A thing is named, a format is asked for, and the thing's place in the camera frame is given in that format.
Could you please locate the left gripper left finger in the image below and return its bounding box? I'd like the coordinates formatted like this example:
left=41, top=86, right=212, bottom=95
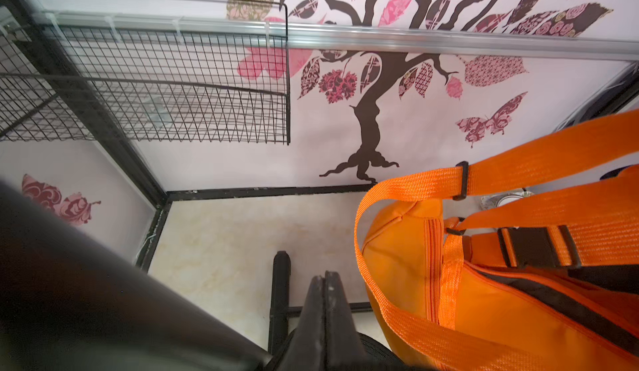
left=277, top=276, right=325, bottom=371

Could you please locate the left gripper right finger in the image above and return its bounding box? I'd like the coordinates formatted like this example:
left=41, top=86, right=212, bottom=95
left=324, top=271, right=369, bottom=370

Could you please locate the orange backpack with straps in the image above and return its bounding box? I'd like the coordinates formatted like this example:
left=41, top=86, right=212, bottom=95
left=354, top=111, right=638, bottom=370

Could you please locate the black clothes rack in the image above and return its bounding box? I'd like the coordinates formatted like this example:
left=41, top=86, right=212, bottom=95
left=0, top=180, right=375, bottom=371

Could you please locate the black wire basket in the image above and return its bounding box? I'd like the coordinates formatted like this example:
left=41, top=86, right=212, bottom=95
left=1, top=0, right=291, bottom=145

